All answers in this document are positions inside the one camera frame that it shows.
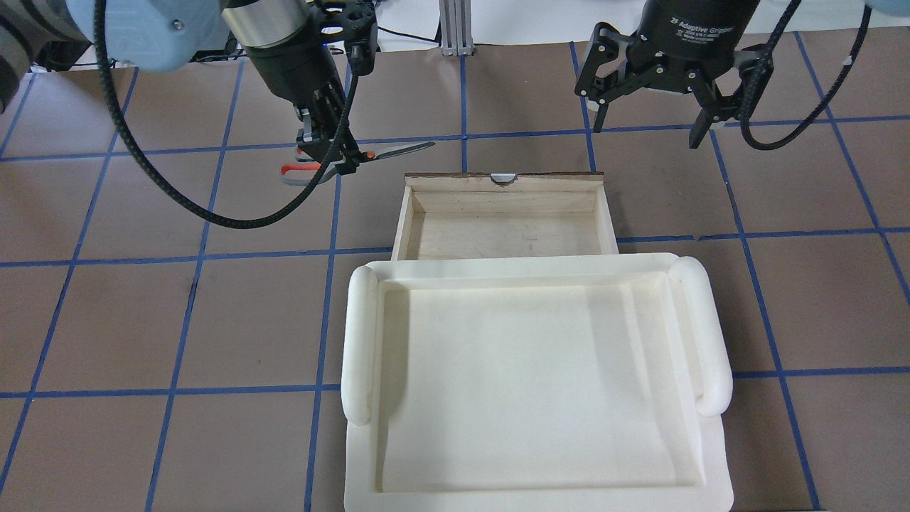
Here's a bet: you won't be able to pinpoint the grey orange scissors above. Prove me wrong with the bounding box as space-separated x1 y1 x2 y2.
279 142 436 187

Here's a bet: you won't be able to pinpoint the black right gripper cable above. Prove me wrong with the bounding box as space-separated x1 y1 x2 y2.
739 0 874 151

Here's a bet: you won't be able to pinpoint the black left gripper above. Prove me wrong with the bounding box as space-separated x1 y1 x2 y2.
246 1 378 176

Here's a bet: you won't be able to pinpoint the brown paper table mat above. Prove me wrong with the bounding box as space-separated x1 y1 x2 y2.
1 27 909 511

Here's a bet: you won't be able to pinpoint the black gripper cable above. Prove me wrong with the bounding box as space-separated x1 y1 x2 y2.
739 0 874 151
94 0 359 230

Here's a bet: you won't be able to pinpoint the wooden drawer with white handle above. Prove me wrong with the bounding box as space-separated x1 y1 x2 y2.
391 172 619 260

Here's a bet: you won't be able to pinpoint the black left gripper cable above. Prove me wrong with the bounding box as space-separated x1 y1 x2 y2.
94 0 359 230

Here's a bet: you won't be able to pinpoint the cream plastic storage box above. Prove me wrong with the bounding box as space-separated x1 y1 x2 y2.
339 253 734 511

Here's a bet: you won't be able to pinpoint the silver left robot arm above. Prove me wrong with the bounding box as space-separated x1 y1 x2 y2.
1 1 378 174

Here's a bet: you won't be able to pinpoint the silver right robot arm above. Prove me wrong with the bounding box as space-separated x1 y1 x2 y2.
573 1 908 150

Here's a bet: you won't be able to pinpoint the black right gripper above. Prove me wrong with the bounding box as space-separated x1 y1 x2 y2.
574 1 765 149

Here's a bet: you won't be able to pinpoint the aluminium frame post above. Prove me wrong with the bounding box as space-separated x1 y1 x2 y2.
439 0 475 56

